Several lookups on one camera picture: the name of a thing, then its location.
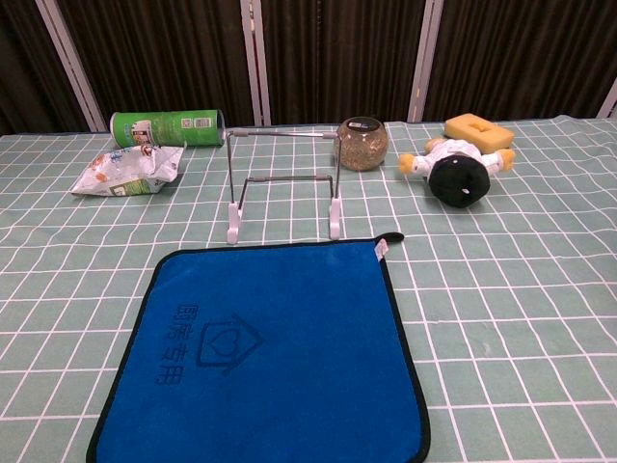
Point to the blue towel with black trim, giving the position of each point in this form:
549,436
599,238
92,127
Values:
270,347

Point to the round glass jar of seeds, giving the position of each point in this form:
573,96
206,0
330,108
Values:
361,147

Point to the plush doll with black hair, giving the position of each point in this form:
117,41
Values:
458,181

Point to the dark brown curtain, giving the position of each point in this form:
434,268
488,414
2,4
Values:
337,58

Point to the green cylindrical chip can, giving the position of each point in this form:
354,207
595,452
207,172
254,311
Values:
164,128

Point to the crumpled white snack bag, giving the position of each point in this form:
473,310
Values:
130,169

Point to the yellow sponge block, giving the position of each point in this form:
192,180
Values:
484,137

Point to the green checked tablecloth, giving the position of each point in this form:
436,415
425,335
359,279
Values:
506,337

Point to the white partition post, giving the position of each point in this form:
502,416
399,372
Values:
424,62
255,62
72,67
609,99

